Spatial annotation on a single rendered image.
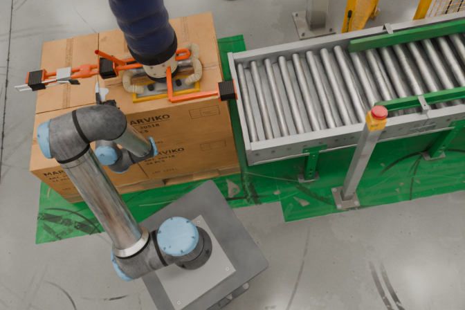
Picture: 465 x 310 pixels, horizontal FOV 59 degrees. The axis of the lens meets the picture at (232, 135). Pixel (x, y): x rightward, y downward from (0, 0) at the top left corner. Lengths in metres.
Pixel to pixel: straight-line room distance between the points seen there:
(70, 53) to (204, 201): 1.54
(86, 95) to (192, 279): 1.42
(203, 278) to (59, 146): 0.86
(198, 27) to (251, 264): 1.67
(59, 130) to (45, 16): 3.00
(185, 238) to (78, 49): 1.80
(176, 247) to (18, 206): 1.84
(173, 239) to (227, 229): 0.37
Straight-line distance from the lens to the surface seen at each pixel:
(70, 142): 1.36
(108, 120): 1.36
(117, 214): 1.54
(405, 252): 2.76
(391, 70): 2.66
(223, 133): 2.29
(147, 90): 2.08
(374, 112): 1.87
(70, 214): 3.05
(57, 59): 3.05
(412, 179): 2.94
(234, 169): 2.76
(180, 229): 1.63
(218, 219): 1.94
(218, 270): 1.85
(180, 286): 1.87
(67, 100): 2.79
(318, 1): 3.33
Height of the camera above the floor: 2.58
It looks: 60 degrees down
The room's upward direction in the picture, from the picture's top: 11 degrees counter-clockwise
